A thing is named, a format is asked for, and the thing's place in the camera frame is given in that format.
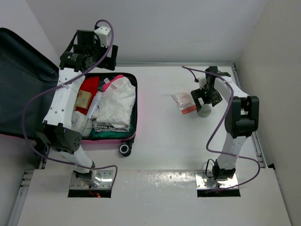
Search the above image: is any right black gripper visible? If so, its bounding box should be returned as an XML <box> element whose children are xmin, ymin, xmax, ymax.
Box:
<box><xmin>191</xmin><ymin>86</ymin><xmax>222</xmax><ymax>112</ymax></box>

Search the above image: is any clear zip bag red label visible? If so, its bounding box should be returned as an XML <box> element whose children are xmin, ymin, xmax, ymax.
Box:
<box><xmin>172</xmin><ymin>89</ymin><xmax>197</xmax><ymax>115</ymax></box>

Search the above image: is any pink towel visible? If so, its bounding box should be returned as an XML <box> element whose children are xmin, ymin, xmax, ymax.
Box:
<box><xmin>101</xmin><ymin>74</ymin><xmax>124</xmax><ymax>92</ymax></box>

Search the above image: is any red cloth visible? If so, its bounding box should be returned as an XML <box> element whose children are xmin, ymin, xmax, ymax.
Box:
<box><xmin>75</xmin><ymin>76</ymin><xmax>100</xmax><ymax>115</ymax></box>

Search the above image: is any white cloth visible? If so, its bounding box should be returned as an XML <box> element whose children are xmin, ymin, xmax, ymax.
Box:
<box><xmin>96</xmin><ymin>76</ymin><xmax>136</xmax><ymax>129</ymax></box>

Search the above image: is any small yellow cardboard box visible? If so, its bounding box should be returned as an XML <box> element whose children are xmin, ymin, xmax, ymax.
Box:
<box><xmin>75</xmin><ymin>90</ymin><xmax>92</xmax><ymax>109</ymax></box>

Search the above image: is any pink suitcase with dark lining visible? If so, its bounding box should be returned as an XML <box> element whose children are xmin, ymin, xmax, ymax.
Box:
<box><xmin>0</xmin><ymin>28</ymin><xmax>138</xmax><ymax>153</ymax></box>

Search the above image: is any white pink spray bottle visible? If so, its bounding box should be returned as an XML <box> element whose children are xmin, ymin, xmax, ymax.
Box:
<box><xmin>86</xmin><ymin>91</ymin><xmax>103</xmax><ymax>120</ymax></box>

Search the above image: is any black white newspaper print bag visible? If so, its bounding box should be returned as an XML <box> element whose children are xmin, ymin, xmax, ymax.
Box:
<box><xmin>93</xmin><ymin>122</ymin><xmax>130</xmax><ymax>132</ymax></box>

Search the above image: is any white drawstring pouch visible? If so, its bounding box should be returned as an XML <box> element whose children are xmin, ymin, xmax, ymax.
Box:
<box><xmin>71</xmin><ymin>111</ymin><xmax>93</xmax><ymax>137</ymax></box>

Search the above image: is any green printed shirt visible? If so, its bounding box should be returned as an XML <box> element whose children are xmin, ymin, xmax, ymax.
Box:
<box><xmin>89</xmin><ymin>112</ymin><xmax>137</xmax><ymax>139</ymax></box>

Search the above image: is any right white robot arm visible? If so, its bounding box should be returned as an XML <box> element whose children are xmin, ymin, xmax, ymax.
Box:
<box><xmin>191</xmin><ymin>66</ymin><xmax>260</xmax><ymax>180</ymax></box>

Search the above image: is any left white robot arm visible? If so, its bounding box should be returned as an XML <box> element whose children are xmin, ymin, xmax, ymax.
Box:
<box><xmin>37</xmin><ymin>26</ymin><xmax>113</xmax><ymax>183</ymax></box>

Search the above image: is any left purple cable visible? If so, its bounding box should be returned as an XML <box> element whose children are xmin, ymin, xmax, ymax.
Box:
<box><xmin>21</xmin><ymin>20</ymin><xmax>118</xmax><ymax>186</ymax></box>

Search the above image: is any purple cable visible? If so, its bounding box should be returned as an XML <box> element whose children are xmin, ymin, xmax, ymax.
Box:
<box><xmin>182</xmin><ymin>65</ymin><xmax>261</xmax><ymax>191</ymax></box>
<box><xmin>21</xmin><ymin>20</ymin><xmax>118</xmax><ymax>186</ymax></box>

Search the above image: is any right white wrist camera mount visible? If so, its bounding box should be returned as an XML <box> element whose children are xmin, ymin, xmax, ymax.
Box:
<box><xmin>198</xmin><ymin>77</ymin><xmax>207</xmax><ymax>89</ymax></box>

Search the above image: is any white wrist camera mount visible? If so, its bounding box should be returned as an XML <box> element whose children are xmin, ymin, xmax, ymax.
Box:
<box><xmin>94</xmin><ymin>26</ymin><xmax>111</xmax><ymax>48</ymax></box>
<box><xmin>198</xmin><ymin>77</ymin><xmax>207</xmax><ymax>89</ymax></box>

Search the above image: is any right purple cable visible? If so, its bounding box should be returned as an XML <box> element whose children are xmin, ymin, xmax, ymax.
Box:
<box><xmin>182</xmin><ymin>65</ymin><xmax>261</xmax><ymax>191</ymax></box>

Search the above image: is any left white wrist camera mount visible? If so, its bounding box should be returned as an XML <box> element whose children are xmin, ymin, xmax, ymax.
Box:
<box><xmin>94</xmin><ymin>26</ymin><xmax>111</xmax><ymax>48</ymax></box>

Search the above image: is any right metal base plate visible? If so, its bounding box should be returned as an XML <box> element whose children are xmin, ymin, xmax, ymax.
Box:
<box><xmin>195</xmin><ymin>170</ymin><xmax>238</xmax><ymax>190</ymax></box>

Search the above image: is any metal base plate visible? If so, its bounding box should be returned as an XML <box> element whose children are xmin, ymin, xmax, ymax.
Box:
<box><xmin>195</xmin><ymin>170</ymin><xmax>238</xmax><ymax>190</ymax></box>
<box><xmin>69</xmin><ymin>170</ymin><xmax>113</xmax><ymax>190</ymax></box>

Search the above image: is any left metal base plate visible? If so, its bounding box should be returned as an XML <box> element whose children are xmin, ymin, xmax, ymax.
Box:
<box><xmin>69</xmin><ymin>170</ymin><xmax>113</xmax><ymax>190</ymax></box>

